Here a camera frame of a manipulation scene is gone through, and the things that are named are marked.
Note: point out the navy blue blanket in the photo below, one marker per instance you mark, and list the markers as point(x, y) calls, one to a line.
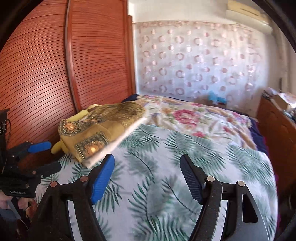
point(256, 136)

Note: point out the wall air conditioner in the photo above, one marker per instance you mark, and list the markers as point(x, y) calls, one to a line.
point(248, 16)

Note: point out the red-brown louvered wardrobe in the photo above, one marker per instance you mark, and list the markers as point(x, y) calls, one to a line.
point(59, 57)

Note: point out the gold patterned garment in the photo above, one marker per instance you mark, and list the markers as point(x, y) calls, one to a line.
point(100, 127)

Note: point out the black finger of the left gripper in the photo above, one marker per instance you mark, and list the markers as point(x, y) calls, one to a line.
point(45, 170)

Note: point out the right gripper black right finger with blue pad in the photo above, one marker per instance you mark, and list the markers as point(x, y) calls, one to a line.
point(233, 202)

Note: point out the blue plastic toy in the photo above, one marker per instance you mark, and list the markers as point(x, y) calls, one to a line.
point(216, 99)

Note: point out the cardboard box on sideboard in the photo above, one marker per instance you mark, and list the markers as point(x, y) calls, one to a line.
point(286, 101)

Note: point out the wooden sideboard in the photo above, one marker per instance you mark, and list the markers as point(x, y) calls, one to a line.
point(279, 133)

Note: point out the yellow pillow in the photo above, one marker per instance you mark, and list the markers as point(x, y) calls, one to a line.
point(69, 127)

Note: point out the sheer circle-pattern curtain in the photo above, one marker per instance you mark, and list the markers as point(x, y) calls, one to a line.
point(191, 59)

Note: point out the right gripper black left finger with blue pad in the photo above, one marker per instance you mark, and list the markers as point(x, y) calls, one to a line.
point(52, 220)

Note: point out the floral fleece blanket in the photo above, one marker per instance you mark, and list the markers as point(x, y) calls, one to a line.
point(196, 120)

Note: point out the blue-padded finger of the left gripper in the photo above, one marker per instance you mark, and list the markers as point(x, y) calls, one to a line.
point(28, 147)

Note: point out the palm leaf print sheet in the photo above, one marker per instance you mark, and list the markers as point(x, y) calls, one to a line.
point(147, 197)

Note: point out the white pillow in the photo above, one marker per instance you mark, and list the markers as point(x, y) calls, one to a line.
point(95, 158)

